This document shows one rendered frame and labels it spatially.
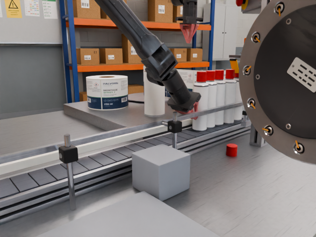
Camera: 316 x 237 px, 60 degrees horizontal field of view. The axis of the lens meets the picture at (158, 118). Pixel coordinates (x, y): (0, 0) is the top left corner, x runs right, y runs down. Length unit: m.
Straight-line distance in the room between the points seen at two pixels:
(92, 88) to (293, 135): 1.07
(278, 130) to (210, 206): 0.31
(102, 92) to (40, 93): 4.01
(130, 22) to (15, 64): 4.50
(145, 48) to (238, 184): 0.43
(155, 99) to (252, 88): 0.78
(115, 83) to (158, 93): 0.25
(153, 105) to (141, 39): 0.44
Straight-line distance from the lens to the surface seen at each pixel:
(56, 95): 5.31
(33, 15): 5.11
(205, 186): 0.71
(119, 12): 0.76
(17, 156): 0.61
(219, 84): 1.01
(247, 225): 0.59
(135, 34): 0.76
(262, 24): 0.38
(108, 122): 1.12
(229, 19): 6.70
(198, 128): 0.96
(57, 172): 0.69
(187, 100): 0.86
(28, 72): 5.21
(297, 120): 0.34
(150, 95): 1.13
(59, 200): 0.66
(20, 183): 0.67
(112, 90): 1.29
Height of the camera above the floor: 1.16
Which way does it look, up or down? 14 degrees down
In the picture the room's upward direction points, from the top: straight up
